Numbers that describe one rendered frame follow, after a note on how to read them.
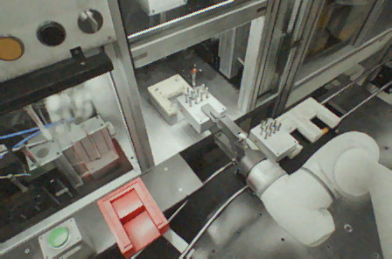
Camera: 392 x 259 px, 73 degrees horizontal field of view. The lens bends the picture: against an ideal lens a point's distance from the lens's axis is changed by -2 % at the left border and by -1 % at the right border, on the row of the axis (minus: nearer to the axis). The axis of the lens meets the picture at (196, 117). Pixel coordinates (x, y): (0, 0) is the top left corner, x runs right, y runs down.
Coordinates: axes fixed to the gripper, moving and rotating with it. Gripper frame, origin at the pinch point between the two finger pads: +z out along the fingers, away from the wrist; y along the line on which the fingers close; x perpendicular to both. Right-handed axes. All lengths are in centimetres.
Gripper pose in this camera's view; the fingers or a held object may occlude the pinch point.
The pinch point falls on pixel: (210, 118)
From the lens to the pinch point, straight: 79.0
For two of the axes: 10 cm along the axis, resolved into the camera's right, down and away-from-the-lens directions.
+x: -8.2, 4.4, -3.7
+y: 0.2, -6.3, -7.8
